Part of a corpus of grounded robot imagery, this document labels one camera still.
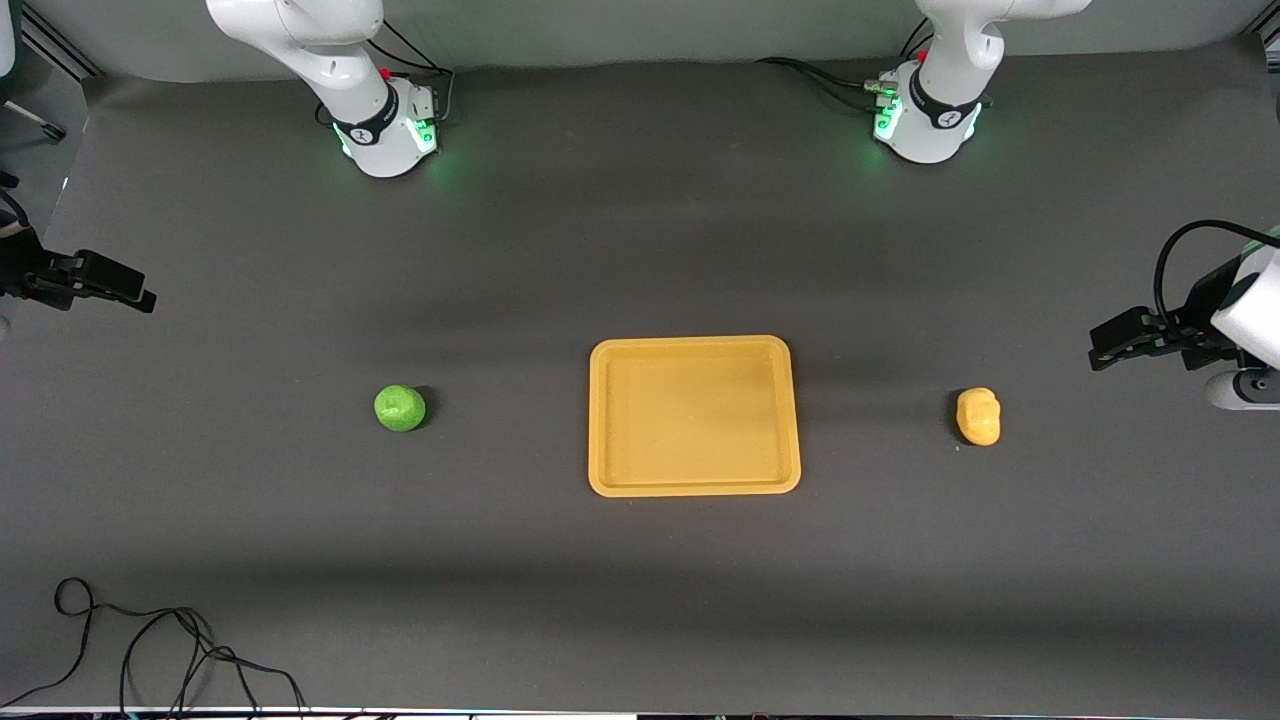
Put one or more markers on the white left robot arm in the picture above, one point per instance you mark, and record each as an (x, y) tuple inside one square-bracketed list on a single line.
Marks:
[(935, 120)]

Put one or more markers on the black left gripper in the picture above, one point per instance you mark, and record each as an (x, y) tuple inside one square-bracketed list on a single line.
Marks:
[(1197, 322)]

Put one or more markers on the dark grey table mat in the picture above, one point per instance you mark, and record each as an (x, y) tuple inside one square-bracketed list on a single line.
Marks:
[(600, 250)]

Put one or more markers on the yellow potato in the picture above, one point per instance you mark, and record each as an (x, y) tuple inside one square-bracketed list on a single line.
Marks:
[(978, 416)]

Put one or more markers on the green apple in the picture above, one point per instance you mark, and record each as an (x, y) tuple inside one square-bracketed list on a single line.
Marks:
[(400, 408)]

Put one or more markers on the yellow plastic tray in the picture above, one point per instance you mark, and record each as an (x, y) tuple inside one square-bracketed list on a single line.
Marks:
[(694, 415)]

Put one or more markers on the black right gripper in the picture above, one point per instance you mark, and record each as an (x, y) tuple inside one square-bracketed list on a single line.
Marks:
[(22, 268)]

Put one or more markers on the aluminium frame rail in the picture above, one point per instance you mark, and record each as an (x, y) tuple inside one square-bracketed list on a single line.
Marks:
[(60, 45)]

